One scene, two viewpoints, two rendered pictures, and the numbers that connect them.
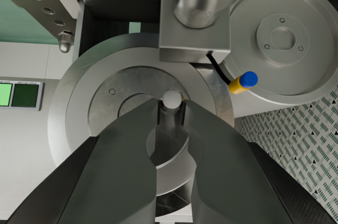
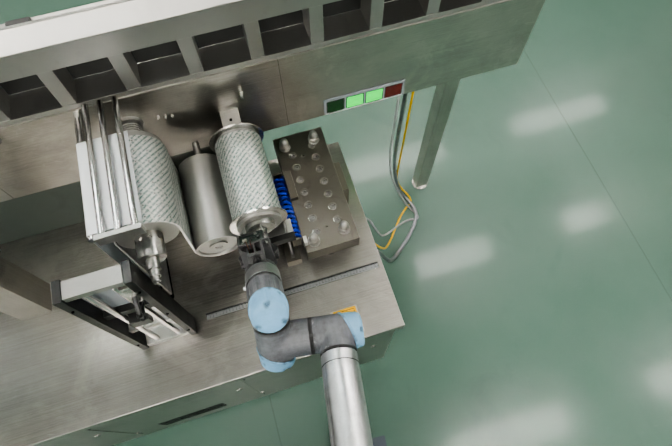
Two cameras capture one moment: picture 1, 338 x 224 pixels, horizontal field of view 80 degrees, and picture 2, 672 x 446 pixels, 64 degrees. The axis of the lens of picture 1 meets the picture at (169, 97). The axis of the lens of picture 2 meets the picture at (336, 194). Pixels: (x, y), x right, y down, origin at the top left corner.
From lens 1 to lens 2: 1.29 m
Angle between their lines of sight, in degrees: 56
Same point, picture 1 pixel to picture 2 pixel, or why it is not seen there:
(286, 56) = (217, 244)
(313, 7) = (208, 253)
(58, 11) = (313, 170)
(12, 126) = (341, 87)
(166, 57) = not seen: hidden behind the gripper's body
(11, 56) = not seen: outside the picture
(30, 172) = (321, 69)
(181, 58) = not seen: hidden behind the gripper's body
